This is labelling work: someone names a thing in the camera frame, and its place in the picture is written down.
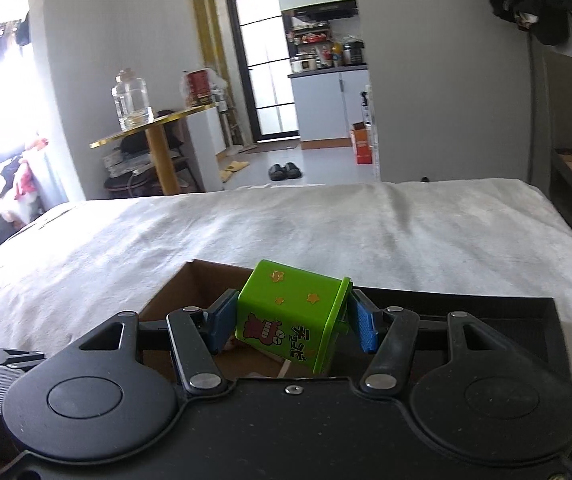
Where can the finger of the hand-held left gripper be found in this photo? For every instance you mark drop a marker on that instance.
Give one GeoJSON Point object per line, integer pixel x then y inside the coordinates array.
{"type": "Point", "coordinates": [13, 358]}

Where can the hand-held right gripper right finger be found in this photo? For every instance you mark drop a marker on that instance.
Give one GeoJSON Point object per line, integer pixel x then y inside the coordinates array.
{"type": "Point", "coordinates": [366, 325]}

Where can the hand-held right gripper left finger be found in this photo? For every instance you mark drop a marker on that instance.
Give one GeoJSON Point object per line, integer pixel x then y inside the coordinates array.
{"type": "Point", "coordinates": [220, 317]}

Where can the brown cardboard box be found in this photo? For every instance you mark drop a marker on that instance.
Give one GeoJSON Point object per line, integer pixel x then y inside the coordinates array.
{"type": "Point", "coordinates": [185, 290]}

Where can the green printed toy box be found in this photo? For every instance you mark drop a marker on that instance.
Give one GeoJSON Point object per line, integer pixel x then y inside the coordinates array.
{"type": "Point", "coordinates": [286, 310]}

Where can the black tray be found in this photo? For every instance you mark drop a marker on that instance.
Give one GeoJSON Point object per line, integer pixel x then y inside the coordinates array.
{"type": "Point", "coordinates": [491, 305]}

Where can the white blanket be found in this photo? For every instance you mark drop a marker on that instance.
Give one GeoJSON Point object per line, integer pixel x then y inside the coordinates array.
{"type": "Point", "coordinates": [316, 230]}

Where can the yellow slippers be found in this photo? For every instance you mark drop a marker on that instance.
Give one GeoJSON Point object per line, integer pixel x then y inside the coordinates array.
{"type": "Point", "coordinates": [233, 169]}

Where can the black slipper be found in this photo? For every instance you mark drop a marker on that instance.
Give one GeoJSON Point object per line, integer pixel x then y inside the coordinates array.
{"type": "Point", "coordinates": [277, 172]}
{"type": "Point", "coordinates": [293, 170]}

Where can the white low cabinet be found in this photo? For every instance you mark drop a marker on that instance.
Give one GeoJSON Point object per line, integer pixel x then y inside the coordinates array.
{"type": "Point", "coordinates": [205, 145]}

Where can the orange carton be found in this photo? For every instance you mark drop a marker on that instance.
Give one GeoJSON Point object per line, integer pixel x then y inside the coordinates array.
{"type": "Point", "coordinates": [362, 145]}

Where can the red white cloth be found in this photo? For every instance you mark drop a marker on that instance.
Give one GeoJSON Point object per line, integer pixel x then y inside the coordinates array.
{"type": "Point", "coordinates": [23, 175]}

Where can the gold rimmed round table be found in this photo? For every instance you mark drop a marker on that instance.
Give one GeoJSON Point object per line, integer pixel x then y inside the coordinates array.
{"type": "Point", "coordinates": [165, 120]}

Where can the dark spray bottle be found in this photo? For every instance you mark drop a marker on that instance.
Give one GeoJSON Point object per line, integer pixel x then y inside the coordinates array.
{"type": "Point", "coordinates": [365, 110]}

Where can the white kitchen cabinet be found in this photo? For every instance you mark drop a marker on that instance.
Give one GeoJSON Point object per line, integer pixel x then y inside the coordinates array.
{"type": "Point", "coordinates": [326, 105]}

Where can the red box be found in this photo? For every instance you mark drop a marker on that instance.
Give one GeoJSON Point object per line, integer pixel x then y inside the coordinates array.
{"type": "Point", "coordinates": [198, 87]}

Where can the clear glass bottle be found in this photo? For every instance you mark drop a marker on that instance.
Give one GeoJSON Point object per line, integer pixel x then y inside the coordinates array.
{"type": "Point", "coordinates": [133, 102]}

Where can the black framed glass door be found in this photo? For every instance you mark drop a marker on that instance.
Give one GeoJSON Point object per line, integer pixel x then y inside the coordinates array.
{"type": "Point", "coordinates": [266, 60]}

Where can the white rice cooker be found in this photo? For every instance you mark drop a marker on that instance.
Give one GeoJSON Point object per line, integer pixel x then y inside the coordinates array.
{"type": "Point", "coordinates": [303, 63]}

